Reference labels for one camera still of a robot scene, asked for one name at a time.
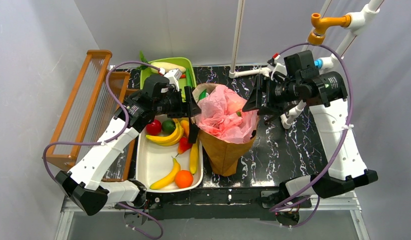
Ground pink plastic grocery bag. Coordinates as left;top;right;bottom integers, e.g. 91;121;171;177
193;83;259;144

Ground brown paper bag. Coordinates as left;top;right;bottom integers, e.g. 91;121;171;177
191;82;260;177

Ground green chips bag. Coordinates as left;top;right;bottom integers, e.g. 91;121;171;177
198;89;210;101

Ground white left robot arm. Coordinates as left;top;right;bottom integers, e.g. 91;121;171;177
55;74;201;216

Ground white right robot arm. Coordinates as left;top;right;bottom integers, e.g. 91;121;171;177
242;50;379;201

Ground yellow banana by bag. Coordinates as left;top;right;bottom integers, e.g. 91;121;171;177
189;142;199;175

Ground orange mango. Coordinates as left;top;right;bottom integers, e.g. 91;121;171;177
180;119;190;139

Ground green lime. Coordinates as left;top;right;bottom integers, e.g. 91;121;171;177
161;119;176;135

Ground green cucumber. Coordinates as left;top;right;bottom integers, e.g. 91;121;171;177
185;69;193;87

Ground green vegetable tray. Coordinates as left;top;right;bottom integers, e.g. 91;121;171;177
139;57;197;97

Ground red apple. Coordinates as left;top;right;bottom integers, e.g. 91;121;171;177
145;119;162;136

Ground white radish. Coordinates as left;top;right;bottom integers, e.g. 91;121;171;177
150;61;186;73

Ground yellow banana bunch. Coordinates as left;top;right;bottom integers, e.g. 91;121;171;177
145;118;184;147

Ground blue faucet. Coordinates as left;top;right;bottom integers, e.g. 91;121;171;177
314;58;324;69

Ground orange fruit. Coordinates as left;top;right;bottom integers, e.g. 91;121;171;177
174;170;194;189

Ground orange faucet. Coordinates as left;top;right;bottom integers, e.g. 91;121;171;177
307;13;352;46

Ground single yellow banana lower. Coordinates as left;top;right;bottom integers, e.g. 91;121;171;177
149;157;181;190

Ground wooden rack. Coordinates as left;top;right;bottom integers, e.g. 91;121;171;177
46;49;136;182

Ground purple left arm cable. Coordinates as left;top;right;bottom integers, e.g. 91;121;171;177
42;60;164;240

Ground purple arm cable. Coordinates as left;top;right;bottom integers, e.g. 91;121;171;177
42;60;164;240
269;42;354;229

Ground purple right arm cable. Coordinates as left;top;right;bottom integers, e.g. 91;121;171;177
269;42;354;229

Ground white pipe frame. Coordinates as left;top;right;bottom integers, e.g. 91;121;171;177
228;0;387;130

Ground aluminium base frame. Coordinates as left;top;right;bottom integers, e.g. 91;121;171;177
54;71;370;240

